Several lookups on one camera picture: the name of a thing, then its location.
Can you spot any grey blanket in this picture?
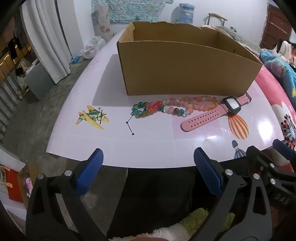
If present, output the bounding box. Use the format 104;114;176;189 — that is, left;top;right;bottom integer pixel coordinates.
216;25;262;55

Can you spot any white flowered wall decoration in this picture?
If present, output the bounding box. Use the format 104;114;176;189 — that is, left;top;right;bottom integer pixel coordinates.
92;5;111;43

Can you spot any brown wooden door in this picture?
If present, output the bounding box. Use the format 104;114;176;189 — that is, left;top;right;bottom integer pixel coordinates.
259;3;293;50

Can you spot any pink floral bedsheet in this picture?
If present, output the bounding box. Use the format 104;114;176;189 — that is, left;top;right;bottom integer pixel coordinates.
254;65;296;173

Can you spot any white curtain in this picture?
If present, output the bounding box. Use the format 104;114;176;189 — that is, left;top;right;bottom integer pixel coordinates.
22;0;71;84

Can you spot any small floor cardboard box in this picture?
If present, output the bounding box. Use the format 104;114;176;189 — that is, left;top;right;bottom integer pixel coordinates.
17;163;40;209

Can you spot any blue patterned wall cloth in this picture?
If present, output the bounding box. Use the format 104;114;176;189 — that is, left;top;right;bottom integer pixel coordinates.
91;0;174;24

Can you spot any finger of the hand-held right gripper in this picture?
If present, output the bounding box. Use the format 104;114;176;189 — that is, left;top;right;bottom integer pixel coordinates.
245;146;296;186
272;139;296;161

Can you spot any pink strap smart watch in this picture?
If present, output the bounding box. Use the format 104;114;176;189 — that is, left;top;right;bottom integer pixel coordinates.
180;92;252;132

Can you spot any brown cardboard box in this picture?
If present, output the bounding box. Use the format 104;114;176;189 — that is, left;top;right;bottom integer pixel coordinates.
116;21;263;96

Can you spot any multicolour bead bracelet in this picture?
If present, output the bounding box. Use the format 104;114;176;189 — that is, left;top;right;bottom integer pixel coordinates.
131;101;193;117

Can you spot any orange pink bead bracelet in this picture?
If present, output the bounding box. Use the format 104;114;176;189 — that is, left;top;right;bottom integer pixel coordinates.
161;96;220;112

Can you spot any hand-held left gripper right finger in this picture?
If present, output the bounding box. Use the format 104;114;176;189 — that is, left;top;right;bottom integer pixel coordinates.
193;147;273;241

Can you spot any blue printed quilt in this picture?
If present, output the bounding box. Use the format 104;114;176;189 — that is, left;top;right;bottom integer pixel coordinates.
260;50;296;112

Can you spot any white plastic bag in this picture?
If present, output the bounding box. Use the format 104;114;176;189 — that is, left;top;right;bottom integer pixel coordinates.
80;36;107;59

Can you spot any metal balcony railing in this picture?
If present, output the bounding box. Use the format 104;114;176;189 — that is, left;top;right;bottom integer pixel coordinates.
0;76;26;132

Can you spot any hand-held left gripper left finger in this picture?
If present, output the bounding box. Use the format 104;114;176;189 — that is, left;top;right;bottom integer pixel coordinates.
25;148;109;241

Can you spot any green white fluffy garment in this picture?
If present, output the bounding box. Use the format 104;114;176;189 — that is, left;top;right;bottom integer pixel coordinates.
111;207;235;241

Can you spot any grey cabinet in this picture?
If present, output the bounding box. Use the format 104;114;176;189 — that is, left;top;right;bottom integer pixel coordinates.
23;61;55;101

